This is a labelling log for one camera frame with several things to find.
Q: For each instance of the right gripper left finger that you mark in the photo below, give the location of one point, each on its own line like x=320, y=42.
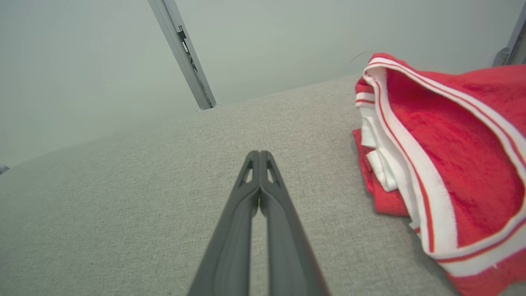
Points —
x=230, y=246

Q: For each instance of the grey partition post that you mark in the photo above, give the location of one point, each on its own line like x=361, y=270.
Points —
x=181, y=53

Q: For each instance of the grey partition end frame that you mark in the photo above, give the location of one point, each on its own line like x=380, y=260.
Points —
x=515, y=41

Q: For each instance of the red shirt white sleeves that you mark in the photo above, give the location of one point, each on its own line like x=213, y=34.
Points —
x=452, y=144

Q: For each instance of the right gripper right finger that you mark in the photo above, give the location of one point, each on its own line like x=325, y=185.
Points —
x=291, y=255

